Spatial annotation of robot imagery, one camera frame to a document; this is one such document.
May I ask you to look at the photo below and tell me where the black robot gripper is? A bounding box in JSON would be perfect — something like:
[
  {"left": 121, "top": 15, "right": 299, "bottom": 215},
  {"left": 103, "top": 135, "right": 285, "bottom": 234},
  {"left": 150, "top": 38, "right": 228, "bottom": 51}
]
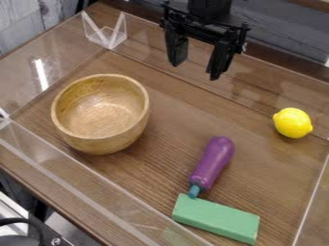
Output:
[{"left": 159, "top": 0, "right": 250, "bottom": 81}]

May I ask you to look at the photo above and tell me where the purple toy eggplant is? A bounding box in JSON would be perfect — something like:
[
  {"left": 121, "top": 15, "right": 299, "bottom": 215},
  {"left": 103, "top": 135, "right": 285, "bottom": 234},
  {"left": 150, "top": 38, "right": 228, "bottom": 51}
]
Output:
[{"left": 188, "top": 136, "right": 236, "bottom": 199}]

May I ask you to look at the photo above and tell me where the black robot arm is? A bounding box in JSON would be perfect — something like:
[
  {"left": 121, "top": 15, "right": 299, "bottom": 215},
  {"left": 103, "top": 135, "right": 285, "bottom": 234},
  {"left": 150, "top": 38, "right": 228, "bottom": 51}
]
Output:
[{"left": 159, "top": 0, "right": 250, "bottom": 81}]

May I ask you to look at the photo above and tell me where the brown wooden bowl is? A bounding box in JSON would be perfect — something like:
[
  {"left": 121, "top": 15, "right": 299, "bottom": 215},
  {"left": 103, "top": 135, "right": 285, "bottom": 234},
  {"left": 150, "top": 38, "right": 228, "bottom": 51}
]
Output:
[{"left": 50, "top": 74, "right": 150, "bottom": 155}]

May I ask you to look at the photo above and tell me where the yellow toy lemon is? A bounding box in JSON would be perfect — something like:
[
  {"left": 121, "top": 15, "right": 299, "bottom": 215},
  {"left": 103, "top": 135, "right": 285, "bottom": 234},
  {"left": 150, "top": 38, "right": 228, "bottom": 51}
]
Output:
[{"left": 273, "top": 108, "right": 313, "bottom": 139}]

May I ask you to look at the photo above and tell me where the green rectangular block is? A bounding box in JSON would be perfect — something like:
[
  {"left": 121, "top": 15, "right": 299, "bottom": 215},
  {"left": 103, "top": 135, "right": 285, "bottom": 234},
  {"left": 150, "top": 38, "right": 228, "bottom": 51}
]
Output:
[{"left": 173, "top": 194, "right": 260, "bottom": 245}]

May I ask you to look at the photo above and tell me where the clear acrylic tray wall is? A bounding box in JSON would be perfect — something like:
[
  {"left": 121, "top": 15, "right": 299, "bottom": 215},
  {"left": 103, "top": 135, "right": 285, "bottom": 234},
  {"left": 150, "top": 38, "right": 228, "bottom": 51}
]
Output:
[{"left": 0, "top": 109, "right": 213, "bottom": 246}]

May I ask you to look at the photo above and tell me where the black cable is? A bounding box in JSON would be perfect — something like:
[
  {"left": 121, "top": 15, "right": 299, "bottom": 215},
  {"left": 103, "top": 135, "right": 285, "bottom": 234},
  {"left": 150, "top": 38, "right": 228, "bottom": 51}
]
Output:
[{"left": 0, "top": 217, "right": 47, "bottom": 246}]

